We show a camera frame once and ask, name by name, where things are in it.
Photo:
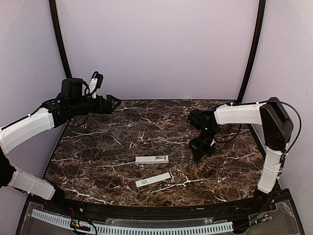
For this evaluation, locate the black front rail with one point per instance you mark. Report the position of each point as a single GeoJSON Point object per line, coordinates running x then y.
{"type": "Point", "coordinates": [233, 210]}

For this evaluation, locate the black corner post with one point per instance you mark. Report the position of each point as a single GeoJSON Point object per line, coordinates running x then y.
{"type": "Point", "coordinates": [253, 50]}
{"type": "Point", "coordinates": [59, 38]}

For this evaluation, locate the white slotted cable duct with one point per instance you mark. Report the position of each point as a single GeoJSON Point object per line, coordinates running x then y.
{"type": "Point", "coordinates": [135, 227]}

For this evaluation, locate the black left corner post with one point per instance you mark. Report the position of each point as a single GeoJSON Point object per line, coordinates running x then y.
{"type": "Point", "coordinates": [59, 38]}

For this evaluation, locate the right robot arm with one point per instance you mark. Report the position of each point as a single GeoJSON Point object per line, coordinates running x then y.
{"type": "Point", "coordinates": [270, 114]}

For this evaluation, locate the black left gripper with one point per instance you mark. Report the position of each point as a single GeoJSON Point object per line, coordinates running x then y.
{"type": "Point", "coordinates": [108, 109]}

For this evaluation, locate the white remote control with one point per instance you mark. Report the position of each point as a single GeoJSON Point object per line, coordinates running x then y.
{"type": "Point", "coordinates": [151, 160]}

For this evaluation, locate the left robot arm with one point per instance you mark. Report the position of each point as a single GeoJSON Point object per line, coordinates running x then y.
{"type": "Point", "coordinates": [75, 99]}

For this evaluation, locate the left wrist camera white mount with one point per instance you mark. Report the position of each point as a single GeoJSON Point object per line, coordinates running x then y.
{"type": "Point", "coordinates": [95, 83]}

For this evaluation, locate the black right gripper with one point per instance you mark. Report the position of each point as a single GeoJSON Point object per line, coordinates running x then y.
{"type": "Point", "coordinates": [201, 152]}

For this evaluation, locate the white remote battery cover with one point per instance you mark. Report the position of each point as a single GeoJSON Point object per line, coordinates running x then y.
{"type": "Point", "coordinates": [152, 180]}

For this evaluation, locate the black right corner post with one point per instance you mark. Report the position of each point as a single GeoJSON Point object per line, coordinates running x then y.
{"type": "Point", "coordinates": [253, 50]}

